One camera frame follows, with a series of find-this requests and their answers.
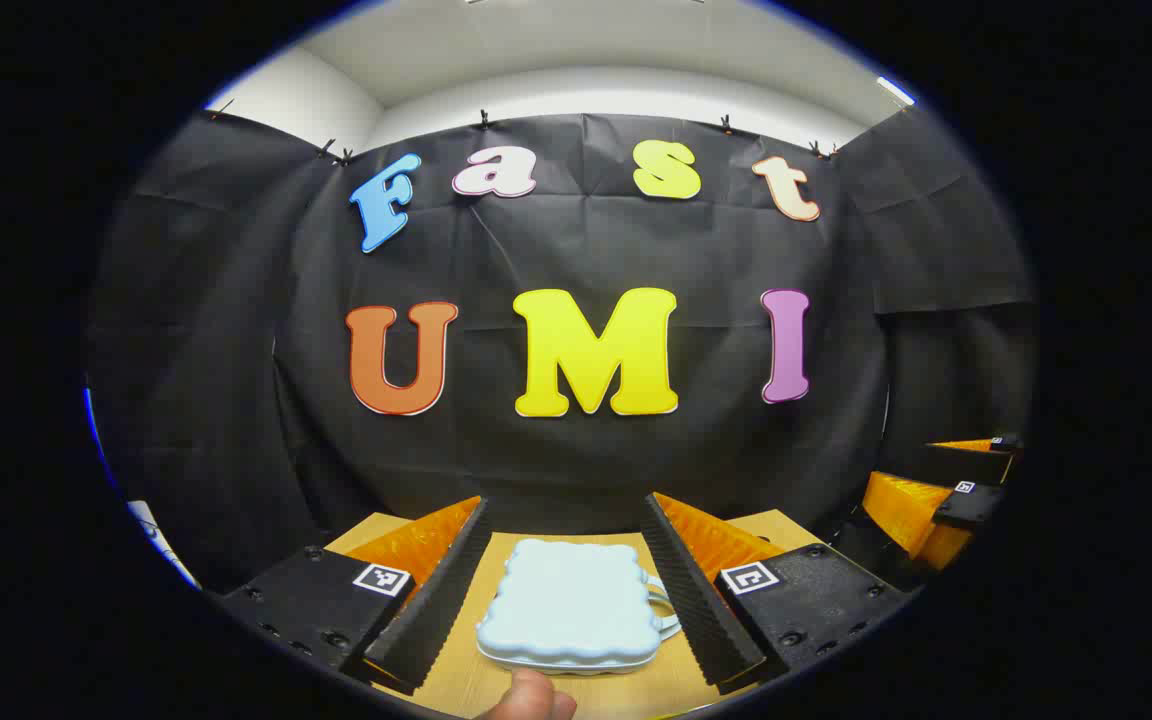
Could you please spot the white printed sheet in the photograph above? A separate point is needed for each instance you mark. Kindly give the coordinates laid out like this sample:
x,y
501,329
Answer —
x,y
158,540

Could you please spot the black backdrop cloth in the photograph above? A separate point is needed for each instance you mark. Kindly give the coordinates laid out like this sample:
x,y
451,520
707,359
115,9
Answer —
x,y
586,240

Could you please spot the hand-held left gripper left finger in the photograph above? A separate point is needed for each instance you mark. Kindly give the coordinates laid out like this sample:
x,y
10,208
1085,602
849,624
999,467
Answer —
x,y
441,610

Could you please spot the row of black cloth clips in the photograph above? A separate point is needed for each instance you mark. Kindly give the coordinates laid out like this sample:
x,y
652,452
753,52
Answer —
x,y
483,121

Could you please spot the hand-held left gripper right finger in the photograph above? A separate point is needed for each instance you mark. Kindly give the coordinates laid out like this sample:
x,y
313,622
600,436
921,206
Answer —
x,y
701,610

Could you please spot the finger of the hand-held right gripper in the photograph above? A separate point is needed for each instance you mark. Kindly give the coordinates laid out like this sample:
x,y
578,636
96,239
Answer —
x,y
971,508
966,463

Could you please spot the light blue suitcase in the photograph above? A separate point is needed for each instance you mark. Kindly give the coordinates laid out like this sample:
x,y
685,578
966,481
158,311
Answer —
x,y
566,600

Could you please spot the ceiling light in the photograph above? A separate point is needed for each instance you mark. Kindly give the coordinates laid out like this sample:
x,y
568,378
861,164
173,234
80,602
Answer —
x,y
896,91

